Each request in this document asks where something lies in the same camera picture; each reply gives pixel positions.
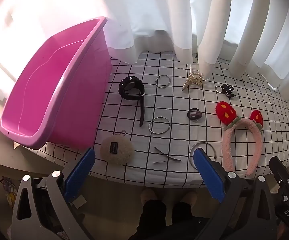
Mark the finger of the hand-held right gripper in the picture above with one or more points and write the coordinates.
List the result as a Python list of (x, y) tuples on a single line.
[(280, 172)]

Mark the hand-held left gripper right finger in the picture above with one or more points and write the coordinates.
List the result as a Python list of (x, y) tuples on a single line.
[(208, 172)]

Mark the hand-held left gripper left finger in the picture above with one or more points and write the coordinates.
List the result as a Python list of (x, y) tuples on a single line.
[(80, 172)]

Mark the silver bangle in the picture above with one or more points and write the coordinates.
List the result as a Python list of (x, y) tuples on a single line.
[(150, 127), (210, 148)]

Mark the metal hair pin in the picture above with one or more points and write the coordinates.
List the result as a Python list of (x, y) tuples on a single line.
[(163, 153), (167, 161)]

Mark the pink strawberry headband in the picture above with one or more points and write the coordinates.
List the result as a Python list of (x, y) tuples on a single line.
[(225, 111)]

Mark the black hair claw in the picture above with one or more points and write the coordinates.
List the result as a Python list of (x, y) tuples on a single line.
[(227, 90)]

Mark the pink plastic bin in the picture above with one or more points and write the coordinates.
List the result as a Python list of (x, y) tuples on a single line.
[(49, 87)]

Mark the pearl hair claw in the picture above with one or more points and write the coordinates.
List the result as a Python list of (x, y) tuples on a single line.
[(193, 78)]

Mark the black wrist watch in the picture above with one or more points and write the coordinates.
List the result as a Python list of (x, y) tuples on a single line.
[(130, 87)]

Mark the beige fluffy slipper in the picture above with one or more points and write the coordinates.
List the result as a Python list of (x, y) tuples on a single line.
[(188, 197), (148, 195)]

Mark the white black checkered tablecloth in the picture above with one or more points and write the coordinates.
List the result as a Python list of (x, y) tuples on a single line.
[(179, 140)]

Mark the person's black trousers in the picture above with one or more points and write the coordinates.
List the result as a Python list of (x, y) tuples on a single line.
[(154, 217)]

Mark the colourful printed bag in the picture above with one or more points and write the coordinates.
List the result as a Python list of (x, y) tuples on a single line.
[(8, 190)]

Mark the white curtain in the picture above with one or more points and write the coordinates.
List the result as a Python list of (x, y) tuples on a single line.
[(179, 15)]

